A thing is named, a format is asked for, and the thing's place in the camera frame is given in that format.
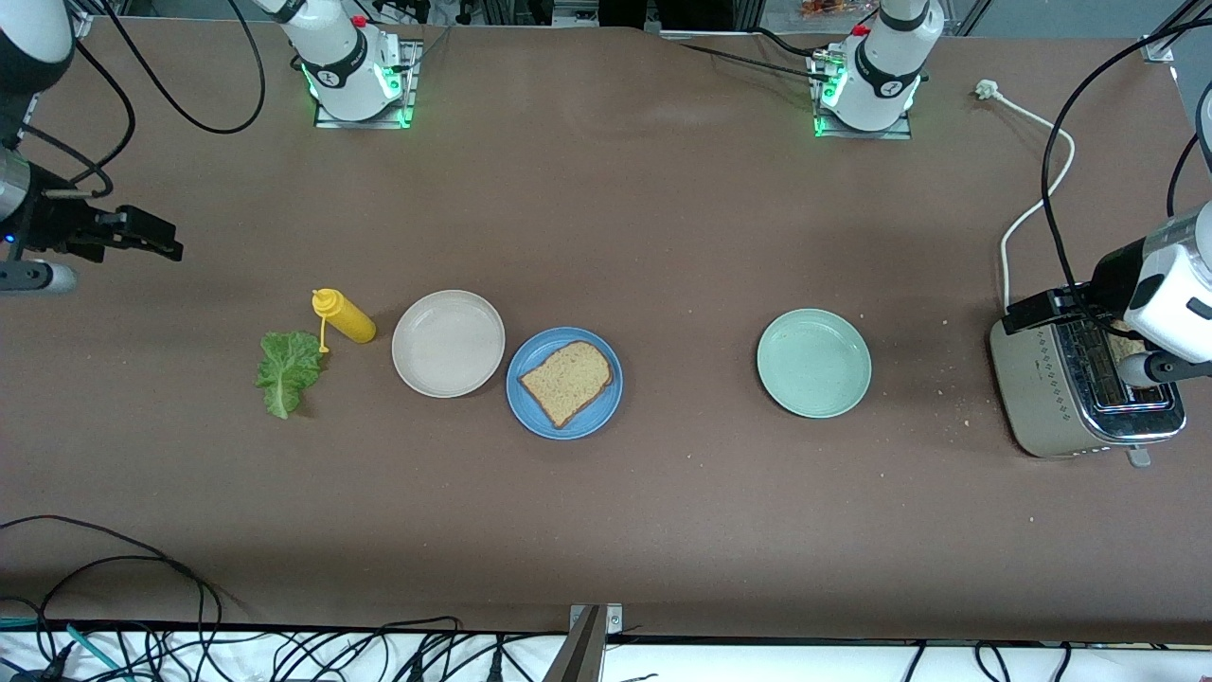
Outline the beige round plate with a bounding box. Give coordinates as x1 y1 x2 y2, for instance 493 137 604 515
391 290 507 399

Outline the blue round plate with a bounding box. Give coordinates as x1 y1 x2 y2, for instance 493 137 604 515
506 327 624 440

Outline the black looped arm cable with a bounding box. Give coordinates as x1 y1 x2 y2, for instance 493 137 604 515
99 0 267 135

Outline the white toaster power cord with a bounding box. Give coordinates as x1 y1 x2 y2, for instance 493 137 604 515
974 80 1078 316

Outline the black base cable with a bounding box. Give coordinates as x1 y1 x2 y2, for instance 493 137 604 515
753 27 825 58
676 42 825 82

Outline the aluminium frame profile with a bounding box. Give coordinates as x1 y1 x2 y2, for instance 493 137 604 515
1139 0 1212 64

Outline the teal cable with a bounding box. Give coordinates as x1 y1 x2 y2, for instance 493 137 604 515
0 618 129 682

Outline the green lettuce leaf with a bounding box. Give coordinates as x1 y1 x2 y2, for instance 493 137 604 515
255 331 326 421

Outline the green round plate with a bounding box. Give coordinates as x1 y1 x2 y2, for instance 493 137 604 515
756 309 872 420

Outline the beige metal toaster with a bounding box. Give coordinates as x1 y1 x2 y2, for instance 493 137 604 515
989 280 1188 468

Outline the silver metal bracket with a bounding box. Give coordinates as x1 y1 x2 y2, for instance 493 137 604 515
568 603 624 637

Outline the yellow mustard squeeze bottle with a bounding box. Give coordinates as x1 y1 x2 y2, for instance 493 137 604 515
312 288 377 354

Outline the grey metal bar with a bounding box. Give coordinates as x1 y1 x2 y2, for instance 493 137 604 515
543 606 607 682

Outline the black floor cable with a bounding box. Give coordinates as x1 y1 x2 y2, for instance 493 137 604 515
0 515 224 682
36 555 207 682

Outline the brown bread slice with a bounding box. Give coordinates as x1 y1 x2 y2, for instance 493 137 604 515
518 340 615 429
1106 320 1151 367

